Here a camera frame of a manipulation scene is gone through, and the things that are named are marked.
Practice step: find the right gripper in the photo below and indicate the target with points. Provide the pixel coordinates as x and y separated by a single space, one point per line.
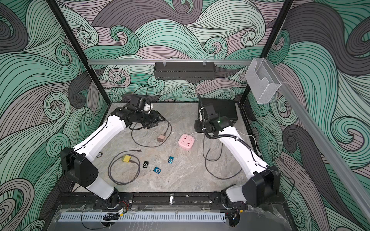
197 129

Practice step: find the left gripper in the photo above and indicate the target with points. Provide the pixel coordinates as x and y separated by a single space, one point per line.
154 119

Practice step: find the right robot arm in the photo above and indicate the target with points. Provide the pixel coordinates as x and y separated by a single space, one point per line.
263 180

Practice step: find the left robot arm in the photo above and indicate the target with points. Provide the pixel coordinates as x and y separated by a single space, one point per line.
77 162

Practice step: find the pink charger adapter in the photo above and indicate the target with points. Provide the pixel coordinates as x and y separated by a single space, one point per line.
161 138

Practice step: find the black hard case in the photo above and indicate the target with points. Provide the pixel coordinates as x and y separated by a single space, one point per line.
223 107

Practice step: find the pink power strip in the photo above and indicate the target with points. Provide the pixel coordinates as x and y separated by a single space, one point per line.
186 141

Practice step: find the blue mp3 player far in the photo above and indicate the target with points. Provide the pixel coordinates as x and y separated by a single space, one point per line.
170 160

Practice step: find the blue mp3 player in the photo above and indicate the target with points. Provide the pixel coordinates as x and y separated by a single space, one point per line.
157 170
170 160

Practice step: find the yellow charger adapter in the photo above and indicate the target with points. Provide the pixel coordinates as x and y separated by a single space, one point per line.
126 158

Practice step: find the blue mp3 player near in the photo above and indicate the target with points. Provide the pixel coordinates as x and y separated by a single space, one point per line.
157 170

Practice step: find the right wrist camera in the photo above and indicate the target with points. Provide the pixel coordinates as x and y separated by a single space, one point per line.
208 112

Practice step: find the black wall shelf tray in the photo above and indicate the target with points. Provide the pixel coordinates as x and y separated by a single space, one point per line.
171 70

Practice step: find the clear acrylic wall holder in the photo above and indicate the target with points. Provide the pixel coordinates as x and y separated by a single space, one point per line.
262 79

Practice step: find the aluminium rail back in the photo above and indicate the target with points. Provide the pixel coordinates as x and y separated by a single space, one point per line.
153 61

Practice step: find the aluminium rail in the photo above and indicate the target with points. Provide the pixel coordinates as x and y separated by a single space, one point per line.
328 115
153 61

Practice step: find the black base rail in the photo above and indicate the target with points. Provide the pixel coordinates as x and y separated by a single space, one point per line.
129 200

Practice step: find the aluminium rail right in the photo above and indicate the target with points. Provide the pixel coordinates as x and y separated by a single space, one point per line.
328 115

